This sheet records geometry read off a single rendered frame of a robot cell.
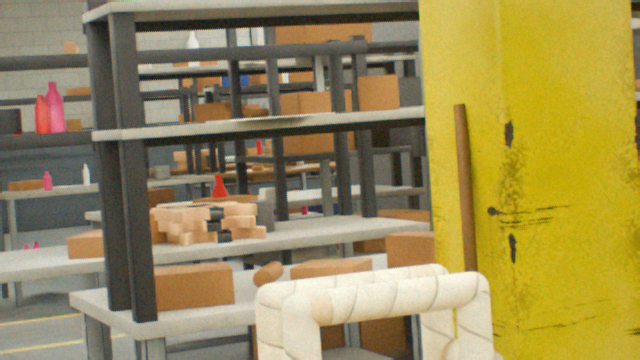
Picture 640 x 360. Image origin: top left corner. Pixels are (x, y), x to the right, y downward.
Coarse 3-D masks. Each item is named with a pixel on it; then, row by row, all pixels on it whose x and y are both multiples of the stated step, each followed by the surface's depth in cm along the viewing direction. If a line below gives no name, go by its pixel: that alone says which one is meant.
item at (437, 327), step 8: (432, 312) 122; (440, 312) 122; (448, 312) 123; (424, 320) 123; (432, 320) 122; (440, 320) 122; (448, 320) 123; (424, 328) 123; (432, 328) 122; (440, 328) 122; (448, 328) 123; (424, 336) 123; (432, 336) 123; (440, 336) 122; (448, 336) 123; (424, 344) 123; (432, 344) 123; (440, 344) 122; (424, 352) 123; (432, 352) 123; (440, 352) 122
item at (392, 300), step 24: (336, 288) 111; (360, 288) 111; (384, 288) 112; (408, 288) 112; (432, 288) 113; (456, 288) 114; (480, 288) 115; (288, 312) 109; (312, 312) 109; (336, 312) 110; (360, 312) 111; (384, 312) 112; (408, 312) 113
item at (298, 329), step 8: (288, 320) 109; (296, 320) 109; (304, 320) 109; (312, 320) 109; (288, 328) 109; (296, 328) 109; (304, 328) 109; (312, 328) 109; (288, 336) 109; (296, 336) 109; (304, 336) 109; (312, 336) 109; (288, 344) 109; (296, 344) 109; (304, 344) 109; (312, 344) 109; (320, 344) 111; (288, 352) 109; (296, 352) 109; (304, 352) 109; (312, 352) 109; (320, 352) 110
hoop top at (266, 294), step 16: (368, 272) 121; (384, 272) 121; (400, 272) 121; (416, 272) 122; (432, 272) 122; (448, 272) 124; (272, 288) 117; (288, 288) 117; (304, 288) 118; (320, 288) 118
